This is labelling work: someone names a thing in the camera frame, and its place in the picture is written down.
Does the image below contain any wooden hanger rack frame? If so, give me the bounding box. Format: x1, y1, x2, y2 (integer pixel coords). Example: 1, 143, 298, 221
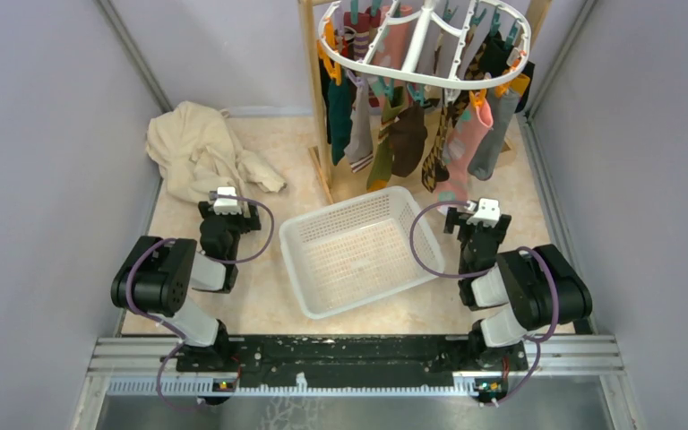
298, 1, 552, 204

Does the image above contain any green striped sock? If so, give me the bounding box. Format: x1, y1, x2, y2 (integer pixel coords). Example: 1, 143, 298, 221
366, 86, 407, 192

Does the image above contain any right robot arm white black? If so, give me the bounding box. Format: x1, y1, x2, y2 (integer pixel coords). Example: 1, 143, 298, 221
443, 208, 593, 369

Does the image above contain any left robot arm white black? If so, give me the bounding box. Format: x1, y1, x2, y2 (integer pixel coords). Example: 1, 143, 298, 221
110, 192, 265, 372

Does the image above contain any white oval clip hanger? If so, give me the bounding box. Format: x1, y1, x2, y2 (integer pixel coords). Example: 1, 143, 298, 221
315, 1, 534, 90

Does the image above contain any beige crumpled cloth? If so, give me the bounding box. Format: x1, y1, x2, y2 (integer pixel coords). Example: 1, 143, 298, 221
146, 101, 287, 203

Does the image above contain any pink sock with green patches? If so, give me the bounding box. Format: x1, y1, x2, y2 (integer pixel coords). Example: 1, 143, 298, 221
434, 100, 494, 202

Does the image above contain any white plastic mesh basket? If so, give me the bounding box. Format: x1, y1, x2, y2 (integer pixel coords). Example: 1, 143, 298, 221
279, 186, 446, 320

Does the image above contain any plain grey sock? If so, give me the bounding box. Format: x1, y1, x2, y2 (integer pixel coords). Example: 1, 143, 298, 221
468, 90, 520, 181

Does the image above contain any brown yellow argyle sock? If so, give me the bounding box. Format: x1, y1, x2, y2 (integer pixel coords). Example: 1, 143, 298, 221
421, 96, 469, 193

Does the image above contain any grey sock with red stripes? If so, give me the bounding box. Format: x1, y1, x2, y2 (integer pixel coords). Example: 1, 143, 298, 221
344, 83, 374, 173

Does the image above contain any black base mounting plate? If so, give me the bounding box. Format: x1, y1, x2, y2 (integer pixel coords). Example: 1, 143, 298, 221
197, 335, 529, 389

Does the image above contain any dark teal sock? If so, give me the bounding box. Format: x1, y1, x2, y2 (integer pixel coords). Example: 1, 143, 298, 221
327, 77, 352, 166

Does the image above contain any black sock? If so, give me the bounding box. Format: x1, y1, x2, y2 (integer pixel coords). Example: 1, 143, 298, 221
475, 32, 536, 105

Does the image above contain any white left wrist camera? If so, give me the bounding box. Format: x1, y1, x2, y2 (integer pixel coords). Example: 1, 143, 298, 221
209, 186, 243, 215

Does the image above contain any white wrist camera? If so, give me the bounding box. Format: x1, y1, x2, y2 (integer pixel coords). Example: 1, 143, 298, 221
466, 198, 502, 228
209, 186, 243, 215

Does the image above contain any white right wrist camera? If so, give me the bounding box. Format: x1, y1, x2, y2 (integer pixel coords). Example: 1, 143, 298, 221
466, 198, 502, 228

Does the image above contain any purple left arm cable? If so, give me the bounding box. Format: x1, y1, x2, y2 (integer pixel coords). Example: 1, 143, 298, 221
124, 193, 276, 413

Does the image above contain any aluminium rail frame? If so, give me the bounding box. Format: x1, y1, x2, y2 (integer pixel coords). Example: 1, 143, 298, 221
73, 335, 636, 429

